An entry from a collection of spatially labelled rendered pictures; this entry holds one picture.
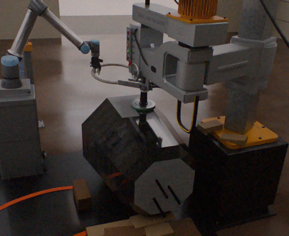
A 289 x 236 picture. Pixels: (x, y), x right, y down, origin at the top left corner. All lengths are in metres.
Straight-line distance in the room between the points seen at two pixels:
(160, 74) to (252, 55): 0.68
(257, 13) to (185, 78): 0.75
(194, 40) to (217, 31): 0.17
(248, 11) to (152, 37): 0.74
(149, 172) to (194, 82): 0.69
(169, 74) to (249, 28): 0.69
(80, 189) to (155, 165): 1.05
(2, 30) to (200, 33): 7.67
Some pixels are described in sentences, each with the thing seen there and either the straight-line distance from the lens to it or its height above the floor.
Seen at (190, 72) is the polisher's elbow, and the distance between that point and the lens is 2.28.
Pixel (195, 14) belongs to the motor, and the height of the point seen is 1.78.
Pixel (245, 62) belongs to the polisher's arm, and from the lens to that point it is 2.65.
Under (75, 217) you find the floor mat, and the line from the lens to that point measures 3.18.
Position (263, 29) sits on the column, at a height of 1.64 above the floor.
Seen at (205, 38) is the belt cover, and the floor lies 1.66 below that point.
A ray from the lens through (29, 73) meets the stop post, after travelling 4.45.
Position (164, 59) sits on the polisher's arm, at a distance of 2.48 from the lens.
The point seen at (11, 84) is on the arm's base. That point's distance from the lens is 3.43.
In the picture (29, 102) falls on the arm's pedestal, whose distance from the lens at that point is 3.37.
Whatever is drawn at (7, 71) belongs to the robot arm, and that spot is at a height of 1.08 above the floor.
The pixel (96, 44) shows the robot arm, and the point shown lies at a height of 1.25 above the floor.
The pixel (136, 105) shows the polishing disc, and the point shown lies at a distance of 3.03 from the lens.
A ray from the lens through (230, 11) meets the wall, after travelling 10.94.
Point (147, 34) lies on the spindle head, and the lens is 2.78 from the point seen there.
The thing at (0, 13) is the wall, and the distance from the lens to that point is 9.35.
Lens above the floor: 2.12
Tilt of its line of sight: 26 degrees down
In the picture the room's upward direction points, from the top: 2 degrees clockwise
